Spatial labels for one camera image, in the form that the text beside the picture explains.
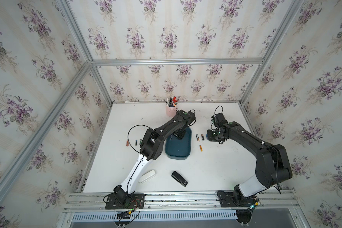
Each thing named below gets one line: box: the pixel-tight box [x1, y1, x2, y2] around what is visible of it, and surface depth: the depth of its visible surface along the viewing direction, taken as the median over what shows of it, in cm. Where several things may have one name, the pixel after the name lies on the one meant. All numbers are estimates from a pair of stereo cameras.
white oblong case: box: [138, 170, 156, 185], surface depth 80 cm
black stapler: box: [171, 170, 189, 188], surface depth 80 cm
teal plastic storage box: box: [164, 126, 192, 161], surface depth 92 cm
